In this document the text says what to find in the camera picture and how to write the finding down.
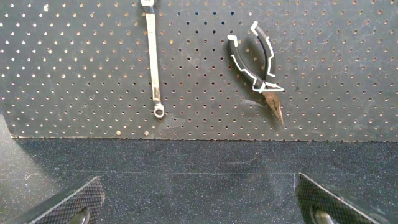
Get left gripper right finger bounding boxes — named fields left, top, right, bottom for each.
left=295, top=172, right=398, bottom=224

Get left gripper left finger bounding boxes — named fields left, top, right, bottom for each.
left=3, top=175, right=106, bottom=224

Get black pegboard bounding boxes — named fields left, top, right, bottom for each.
left=0, top=0, right=398, bottom=143

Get black and white pliers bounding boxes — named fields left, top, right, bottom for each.
left=226, top=20, right=285, bottom=126

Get silver wrench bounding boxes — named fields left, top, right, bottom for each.
left=139, top=0, right=165, bottom=119

